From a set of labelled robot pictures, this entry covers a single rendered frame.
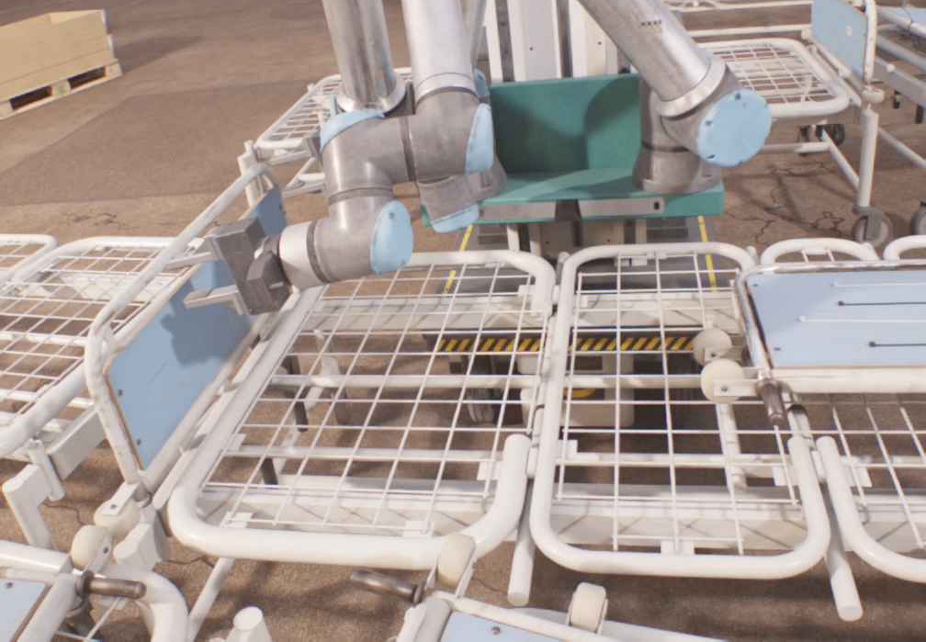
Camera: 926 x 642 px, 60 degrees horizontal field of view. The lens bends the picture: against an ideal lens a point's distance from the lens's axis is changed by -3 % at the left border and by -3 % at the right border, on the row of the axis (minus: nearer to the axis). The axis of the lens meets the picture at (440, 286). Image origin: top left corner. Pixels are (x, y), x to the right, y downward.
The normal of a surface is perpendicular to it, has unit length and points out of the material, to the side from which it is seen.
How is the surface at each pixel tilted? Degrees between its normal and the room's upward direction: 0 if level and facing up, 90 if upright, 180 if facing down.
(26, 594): 5
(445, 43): 44
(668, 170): 70
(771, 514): 0
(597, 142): 90
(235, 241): 90
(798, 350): 5
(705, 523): 90
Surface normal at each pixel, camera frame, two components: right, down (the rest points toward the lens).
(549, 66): -0.19, 0.48
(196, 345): 0.97, -0.02
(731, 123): 0.25, 0.49
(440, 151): 0.04, 0.38
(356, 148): 0.00, -0.11
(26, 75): 0.84, 0.15
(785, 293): -0.11, -0.91
